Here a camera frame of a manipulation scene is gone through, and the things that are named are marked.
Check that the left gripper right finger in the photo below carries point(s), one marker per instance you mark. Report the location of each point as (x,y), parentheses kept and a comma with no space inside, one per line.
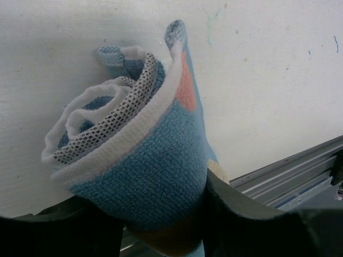
(236,225)

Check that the blue polka dot towel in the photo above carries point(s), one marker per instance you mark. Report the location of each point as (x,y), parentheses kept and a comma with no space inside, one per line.
(136,146)

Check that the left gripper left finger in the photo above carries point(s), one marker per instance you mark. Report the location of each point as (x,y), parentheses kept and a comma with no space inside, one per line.
(74,227)

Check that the aluminium front rail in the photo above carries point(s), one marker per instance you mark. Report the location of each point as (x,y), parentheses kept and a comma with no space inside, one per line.
(311,179)

